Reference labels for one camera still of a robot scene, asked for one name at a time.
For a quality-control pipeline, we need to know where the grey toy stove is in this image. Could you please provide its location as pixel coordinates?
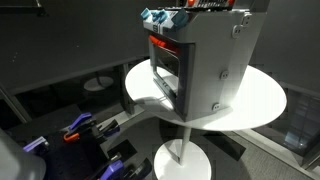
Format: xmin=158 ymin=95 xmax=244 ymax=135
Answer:
xmin=142 ymin=0 xmax=268 ymax=123

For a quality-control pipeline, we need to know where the small blue stove knob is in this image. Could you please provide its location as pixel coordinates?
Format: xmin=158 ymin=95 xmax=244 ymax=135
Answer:
xmin=140 ymin=7 xmax=153 ymax=21

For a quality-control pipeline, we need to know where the dark grey oven door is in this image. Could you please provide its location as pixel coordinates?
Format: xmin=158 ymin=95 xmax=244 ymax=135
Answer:
xmin=148 ymin=33 xmax=196 ymax=122

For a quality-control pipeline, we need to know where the black spring clamp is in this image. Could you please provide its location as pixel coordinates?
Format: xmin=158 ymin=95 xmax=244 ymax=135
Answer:
xmin=96 ymin=118 xmax=121 ymax=140

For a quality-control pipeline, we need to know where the purple clamp with orange tip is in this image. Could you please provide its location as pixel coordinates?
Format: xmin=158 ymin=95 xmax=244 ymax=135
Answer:
xmin=62 ymin=111 xmax=98 ymax=143

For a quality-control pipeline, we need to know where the purple spring clamp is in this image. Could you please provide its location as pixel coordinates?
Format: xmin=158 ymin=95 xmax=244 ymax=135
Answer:
xmin=22 ymin=135 xmax=50 ymax=156
xmin=99 ymin=158 xmax=126 ymax=180

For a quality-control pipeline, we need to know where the black mounting plate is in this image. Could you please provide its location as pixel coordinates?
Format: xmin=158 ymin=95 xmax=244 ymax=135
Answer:
xmin=43 ymin=125 xmax=111 ymax=180

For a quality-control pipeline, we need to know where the black frame post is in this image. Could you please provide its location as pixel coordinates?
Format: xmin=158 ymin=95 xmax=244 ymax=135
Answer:
xmin=114 ymin=63 xmax=136 ymax=116

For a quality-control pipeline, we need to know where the red oven door handle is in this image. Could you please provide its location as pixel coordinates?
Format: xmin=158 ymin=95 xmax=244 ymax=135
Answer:
xmin=148 ymin=34 xmax=181 ymax=56

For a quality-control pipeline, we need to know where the white round pedestal base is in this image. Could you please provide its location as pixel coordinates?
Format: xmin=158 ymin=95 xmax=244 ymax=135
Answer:
xmin=83 ymin=71 xmax=115 ymax=92

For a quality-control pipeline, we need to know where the white round pedestal table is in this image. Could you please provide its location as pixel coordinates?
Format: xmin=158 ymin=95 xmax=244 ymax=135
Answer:
xmin=124 ymin=58 xmax=288 ymax=180

